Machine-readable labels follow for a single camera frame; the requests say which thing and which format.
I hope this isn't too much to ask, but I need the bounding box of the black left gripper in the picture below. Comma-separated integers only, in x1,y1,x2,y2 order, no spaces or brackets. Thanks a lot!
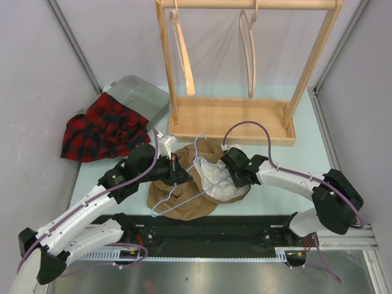
137,153,193,186

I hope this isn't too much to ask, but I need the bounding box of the light blue wire hanger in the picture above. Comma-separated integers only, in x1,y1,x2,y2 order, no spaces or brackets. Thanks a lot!
151,133,236,217

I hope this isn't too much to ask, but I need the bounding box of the brown skirt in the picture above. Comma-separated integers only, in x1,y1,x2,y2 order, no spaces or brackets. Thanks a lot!
146,139,252,221

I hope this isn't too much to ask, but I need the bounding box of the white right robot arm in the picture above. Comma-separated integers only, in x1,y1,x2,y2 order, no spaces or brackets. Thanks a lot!
221,148,364,246

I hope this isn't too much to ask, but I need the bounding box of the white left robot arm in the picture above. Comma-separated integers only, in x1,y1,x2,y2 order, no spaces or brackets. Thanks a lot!
18,144,193,285

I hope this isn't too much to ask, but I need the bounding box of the right wooden hanger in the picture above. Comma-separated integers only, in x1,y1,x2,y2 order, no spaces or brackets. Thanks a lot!
238,1,258,99

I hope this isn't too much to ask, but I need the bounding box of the wooden hanger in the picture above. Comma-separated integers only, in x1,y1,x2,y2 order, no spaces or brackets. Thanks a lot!
170,1,195,96
238,1,258,99

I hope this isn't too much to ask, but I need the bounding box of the left wooden hanger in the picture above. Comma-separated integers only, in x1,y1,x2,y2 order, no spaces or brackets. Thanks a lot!
170,1,195,96

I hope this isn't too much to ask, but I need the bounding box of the wooden clothes rack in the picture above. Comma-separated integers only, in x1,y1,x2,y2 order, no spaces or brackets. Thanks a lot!
155,1,344,146

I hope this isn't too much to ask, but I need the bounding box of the grey plastic bin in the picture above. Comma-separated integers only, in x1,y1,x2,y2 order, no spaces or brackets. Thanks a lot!
107,75,170,129

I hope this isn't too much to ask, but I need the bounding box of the red plaid cloth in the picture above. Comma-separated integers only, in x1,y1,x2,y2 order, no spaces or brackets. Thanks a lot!
61,92,151,163

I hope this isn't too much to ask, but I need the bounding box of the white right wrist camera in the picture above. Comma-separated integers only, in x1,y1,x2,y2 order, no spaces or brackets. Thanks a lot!
221,144,242,152

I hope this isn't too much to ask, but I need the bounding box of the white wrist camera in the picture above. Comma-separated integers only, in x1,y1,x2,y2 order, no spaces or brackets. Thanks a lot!
221,144,242,152
158,135,177,159

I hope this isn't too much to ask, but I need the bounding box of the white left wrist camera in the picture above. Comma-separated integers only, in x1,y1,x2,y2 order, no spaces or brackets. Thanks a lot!
158,135,177,159

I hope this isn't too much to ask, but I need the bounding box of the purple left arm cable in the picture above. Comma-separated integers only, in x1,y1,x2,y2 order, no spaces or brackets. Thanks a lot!
17,127,163,273

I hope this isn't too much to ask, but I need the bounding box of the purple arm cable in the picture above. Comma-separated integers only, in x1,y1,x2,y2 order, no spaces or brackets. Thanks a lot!
222,121,367,229
17,127,163,273

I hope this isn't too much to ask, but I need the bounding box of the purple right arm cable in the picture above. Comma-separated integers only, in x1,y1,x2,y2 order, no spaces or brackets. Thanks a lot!
222,121,367,229

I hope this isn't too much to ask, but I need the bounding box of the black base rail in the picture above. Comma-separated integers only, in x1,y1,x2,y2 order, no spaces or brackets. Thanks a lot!
100,214,334,260

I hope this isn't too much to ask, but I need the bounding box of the white slotted cable duct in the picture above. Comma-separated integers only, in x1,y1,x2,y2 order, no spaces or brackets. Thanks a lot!
78,249,287,263

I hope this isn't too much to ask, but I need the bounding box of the grey aluminium frame post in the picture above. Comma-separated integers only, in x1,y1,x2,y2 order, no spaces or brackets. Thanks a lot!
307,0,372,203

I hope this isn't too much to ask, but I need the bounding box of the left aluminium frame post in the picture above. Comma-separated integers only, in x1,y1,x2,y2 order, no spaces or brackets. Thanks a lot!
45,0,102,94

